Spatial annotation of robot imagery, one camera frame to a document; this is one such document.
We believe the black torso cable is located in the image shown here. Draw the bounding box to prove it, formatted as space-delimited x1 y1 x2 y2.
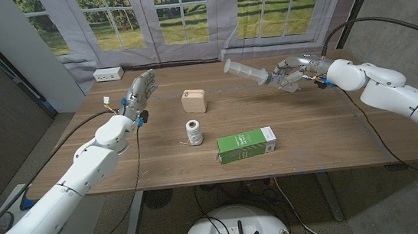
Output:
194 183 232 234

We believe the printed window backdrop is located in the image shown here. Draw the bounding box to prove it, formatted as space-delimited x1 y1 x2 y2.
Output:
11 0 381 99

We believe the white robot torso base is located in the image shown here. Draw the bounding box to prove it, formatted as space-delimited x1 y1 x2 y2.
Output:
179 200 293 234

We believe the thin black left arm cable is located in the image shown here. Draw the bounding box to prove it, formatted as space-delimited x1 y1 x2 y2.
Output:
60 123 150 234

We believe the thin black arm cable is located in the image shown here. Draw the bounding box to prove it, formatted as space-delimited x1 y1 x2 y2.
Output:
338 81 418 191
60 123 150 234

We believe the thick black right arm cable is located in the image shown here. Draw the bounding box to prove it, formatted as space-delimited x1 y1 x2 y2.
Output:
318 11 418 56

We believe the black round floor object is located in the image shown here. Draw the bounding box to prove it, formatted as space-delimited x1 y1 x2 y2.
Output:
142 188 175 212

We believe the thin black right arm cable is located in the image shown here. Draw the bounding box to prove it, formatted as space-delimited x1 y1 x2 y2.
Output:
338 81 418 191

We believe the grey table leg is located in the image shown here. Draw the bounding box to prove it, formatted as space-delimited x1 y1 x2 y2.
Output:
314 169 346 225
122 190 148 234

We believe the large clear plastic syringe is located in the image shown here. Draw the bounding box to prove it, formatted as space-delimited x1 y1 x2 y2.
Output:
222 52 302 100

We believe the white floor cable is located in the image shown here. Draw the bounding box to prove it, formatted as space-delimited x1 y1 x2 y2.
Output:
272 173 332 234

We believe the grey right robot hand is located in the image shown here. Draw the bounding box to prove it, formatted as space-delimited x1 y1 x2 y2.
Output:
270 50 336 96

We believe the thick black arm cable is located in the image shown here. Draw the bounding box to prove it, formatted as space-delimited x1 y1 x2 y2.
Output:
0 109 129 234
318 11 418 56

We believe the green and white package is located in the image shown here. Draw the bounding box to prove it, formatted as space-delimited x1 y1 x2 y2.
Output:
215 125 279 166

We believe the white floor platform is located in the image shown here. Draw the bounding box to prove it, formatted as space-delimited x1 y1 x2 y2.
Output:
5 182 38 214

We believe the white string spool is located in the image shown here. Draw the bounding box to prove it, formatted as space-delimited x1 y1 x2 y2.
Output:
184 119 204 148

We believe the white power strip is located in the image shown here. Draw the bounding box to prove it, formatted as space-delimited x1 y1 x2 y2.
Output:
92 65 126 83

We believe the white pillar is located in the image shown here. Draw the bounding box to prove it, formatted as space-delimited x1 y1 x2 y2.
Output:
0 0 89 121

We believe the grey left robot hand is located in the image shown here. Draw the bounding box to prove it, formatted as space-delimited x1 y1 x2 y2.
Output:
114 67 162 122

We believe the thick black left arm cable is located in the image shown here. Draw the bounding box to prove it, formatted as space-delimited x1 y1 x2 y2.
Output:
0 109 129 234

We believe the beige rounded box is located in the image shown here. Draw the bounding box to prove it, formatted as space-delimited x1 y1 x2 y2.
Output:
180 87 208 115

